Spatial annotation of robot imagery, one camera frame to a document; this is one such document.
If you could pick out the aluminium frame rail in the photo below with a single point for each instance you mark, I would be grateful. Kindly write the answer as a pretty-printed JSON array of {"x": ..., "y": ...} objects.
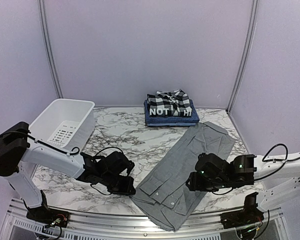
[{"x": 101, "y": 226}]

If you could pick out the left wall aluminium profile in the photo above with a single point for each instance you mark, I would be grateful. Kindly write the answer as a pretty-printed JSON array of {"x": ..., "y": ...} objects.
[{"x": 48, "y": 48}]

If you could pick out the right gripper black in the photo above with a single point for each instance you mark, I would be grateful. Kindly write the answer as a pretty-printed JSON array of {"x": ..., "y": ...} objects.
[{"x": 196, "y": 184}]

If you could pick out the black shirt white letters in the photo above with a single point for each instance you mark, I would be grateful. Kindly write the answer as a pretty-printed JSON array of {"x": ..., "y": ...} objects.
[{"x": 157, "y": 111}]

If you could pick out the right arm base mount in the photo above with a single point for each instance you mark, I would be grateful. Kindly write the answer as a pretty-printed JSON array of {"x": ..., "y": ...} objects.
[{"x": 249, "y": 214}]

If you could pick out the wall aluminium profile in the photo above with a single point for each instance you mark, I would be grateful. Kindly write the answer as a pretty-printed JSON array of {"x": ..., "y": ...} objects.
[
  {"x": 48, "y": 48},
  {"x": 245, "y": 54}
]

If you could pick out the grey long sleeve shirt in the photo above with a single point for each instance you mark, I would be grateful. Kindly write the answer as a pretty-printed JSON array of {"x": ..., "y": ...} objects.
[{"x": 163, "y": 195}]

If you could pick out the right wall aluminium profile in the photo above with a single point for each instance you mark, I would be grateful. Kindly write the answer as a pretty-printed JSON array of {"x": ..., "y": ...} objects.
[{"x": 245, "y": 54}]

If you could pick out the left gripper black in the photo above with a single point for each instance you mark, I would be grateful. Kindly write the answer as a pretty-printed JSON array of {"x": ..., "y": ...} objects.
[{"x": 128, "y": 189}]

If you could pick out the black white plaid shirt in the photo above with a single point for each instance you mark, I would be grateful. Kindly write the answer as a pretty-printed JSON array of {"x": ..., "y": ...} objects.
[{"x": 171, "y": 99}]

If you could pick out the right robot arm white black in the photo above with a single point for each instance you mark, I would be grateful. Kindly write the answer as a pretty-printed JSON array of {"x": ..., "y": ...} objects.
[{"x": 251, "y": 169}]

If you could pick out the white plastic bin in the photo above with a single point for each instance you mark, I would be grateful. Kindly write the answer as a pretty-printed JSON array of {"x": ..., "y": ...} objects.
[{"x": 65, "y": 123}]

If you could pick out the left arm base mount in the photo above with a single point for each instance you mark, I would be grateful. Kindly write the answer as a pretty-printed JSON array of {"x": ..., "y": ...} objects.
[{"x": 49, "y": 216}]

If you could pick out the blue checked folded shirt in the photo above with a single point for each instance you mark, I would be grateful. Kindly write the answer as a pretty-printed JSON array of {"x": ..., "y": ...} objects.
[{"x": 171, "y": 121}]

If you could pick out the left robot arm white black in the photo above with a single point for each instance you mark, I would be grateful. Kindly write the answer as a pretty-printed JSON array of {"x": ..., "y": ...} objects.
[{"x": 17, "y": 146}]

